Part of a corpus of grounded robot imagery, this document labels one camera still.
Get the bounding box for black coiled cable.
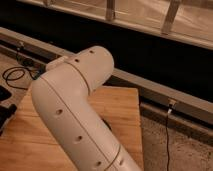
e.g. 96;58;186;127
2;65;43;90

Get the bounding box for metal floor rail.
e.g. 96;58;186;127
0;27;213;146

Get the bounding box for black device at left edge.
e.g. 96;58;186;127
0;85;17;136

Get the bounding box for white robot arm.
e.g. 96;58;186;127
31;46;141;171

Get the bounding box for wooden window frame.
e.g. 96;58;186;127
18;0;213;50

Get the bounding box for black cable with plug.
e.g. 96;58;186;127
164;99;177;171

